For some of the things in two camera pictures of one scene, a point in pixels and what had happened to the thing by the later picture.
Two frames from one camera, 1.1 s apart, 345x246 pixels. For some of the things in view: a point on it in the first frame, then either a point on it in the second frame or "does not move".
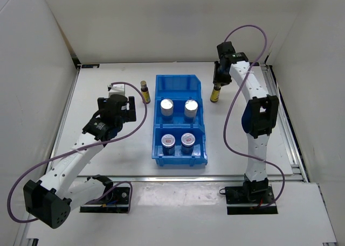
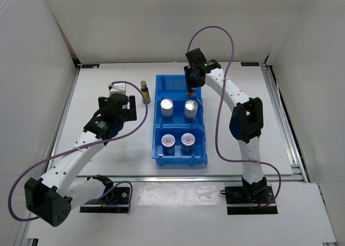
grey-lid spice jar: (187, 140) does not move
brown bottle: (145, 91) does not move
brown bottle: (215, 93) -> (190, 91)
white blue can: (167, 110) does not move
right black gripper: (216, 78) -> (189, 83)
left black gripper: (131, 109) does not move
